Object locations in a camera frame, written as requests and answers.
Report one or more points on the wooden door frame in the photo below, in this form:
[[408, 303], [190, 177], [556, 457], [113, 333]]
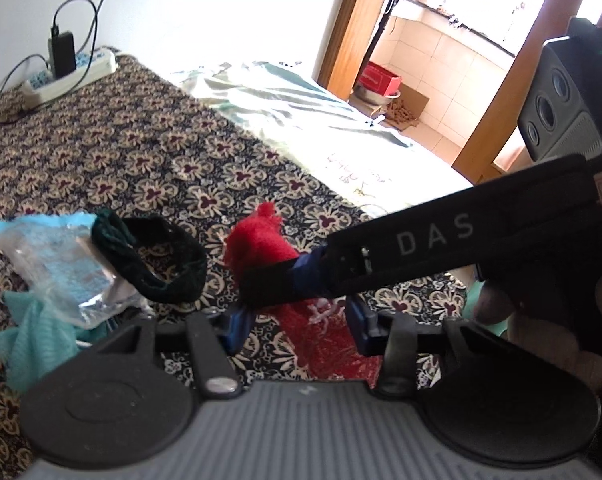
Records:
[[511, 75], [351, 25]]

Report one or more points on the black charger adapter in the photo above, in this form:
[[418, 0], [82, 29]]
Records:
[[62, 57]]

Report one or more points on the metal basin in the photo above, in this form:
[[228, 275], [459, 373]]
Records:
[[376, 97]]

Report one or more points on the flat cardboard with brown bits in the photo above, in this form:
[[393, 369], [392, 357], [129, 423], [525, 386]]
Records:
[[406, 110]]

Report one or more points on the teal mesh cloth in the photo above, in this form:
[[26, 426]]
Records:
[[36, 340]]

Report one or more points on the white power strip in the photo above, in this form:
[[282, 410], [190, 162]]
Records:
[[96, 62]]

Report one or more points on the light printed bed sheet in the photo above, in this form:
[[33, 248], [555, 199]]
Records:
[[306, 120]]

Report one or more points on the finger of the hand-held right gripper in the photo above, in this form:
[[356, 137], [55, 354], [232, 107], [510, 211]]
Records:
[[271, 285]]

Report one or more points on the black pole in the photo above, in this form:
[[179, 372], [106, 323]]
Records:
[[388, 5]]

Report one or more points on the red knit cloth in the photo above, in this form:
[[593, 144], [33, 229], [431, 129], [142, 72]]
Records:
[[261, 245]]

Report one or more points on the dark green knit headband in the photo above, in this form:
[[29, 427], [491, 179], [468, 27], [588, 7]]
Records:
[[181, 270]]

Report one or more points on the red plastic crate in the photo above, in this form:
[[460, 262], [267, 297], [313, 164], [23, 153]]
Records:
[[378, 80]]

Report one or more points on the light blue plastic packet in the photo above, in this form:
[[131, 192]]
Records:
[[56, 265]]

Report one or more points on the person's right hand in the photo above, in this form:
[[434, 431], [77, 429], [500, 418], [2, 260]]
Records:
[[541, 340]]

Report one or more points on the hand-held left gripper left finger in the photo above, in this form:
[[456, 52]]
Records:
[[238, 332]]

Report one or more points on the floral patterned blanket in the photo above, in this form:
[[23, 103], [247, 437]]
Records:
[[156, 160]]

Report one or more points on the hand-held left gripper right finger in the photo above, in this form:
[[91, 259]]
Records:
[[358, 327]]

